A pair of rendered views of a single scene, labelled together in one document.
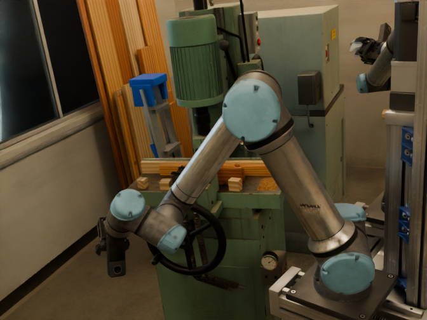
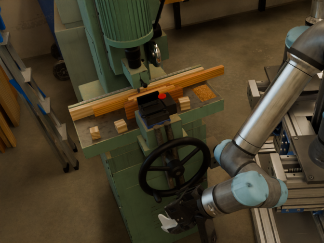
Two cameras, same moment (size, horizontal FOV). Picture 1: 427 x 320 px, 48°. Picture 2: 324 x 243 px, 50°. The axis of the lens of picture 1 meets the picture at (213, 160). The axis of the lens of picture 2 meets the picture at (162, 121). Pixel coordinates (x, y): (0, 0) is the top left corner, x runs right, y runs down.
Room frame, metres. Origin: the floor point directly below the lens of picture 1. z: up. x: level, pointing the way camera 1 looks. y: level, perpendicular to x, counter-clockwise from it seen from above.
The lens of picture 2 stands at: (0.74, 0.63, 1.79)
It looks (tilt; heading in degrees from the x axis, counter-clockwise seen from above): 41 degrees down; 325
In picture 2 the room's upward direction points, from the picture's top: 8 degrees counter-clockwise
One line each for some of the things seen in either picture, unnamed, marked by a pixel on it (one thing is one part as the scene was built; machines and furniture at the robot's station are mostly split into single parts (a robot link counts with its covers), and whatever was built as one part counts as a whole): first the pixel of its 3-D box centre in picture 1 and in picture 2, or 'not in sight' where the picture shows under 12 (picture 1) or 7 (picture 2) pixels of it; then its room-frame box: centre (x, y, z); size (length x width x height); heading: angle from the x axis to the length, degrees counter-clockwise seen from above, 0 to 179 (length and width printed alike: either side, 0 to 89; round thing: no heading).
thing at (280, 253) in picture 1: (274, 267); (212, 152); (1.53, -0.18, 0.58); 0.12 x 0.08 x 0.08; 162
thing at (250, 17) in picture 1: (250, 32); not in sight; (2.01, -0.21, 1.40); 0.10 x 0.06 x 0.16; 162
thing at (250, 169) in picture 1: (231, 170); (161, 89); (1.72, -0.07, 0.92); 0.60 x 0.02 x 0.04; 72
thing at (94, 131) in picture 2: (142, 183); (95, 132); (1.70, 0.28, 0.92); 0.03 x 0.03 x 0.04; 67
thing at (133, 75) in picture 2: (207, 143); (135, 72); (1.76, 0.02, 1.03); 0.14 x 0.07 x 0.09; 162
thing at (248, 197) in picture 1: (203, 193); (152, 119); (1.64, 0.05, 0.87); 0.61 x 0.30 x 0.06; 72
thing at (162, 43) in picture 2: not in sight; (156, 46); (1.87, -0.18, 1.02); 0.09 x 0.07 x 0.12; 72
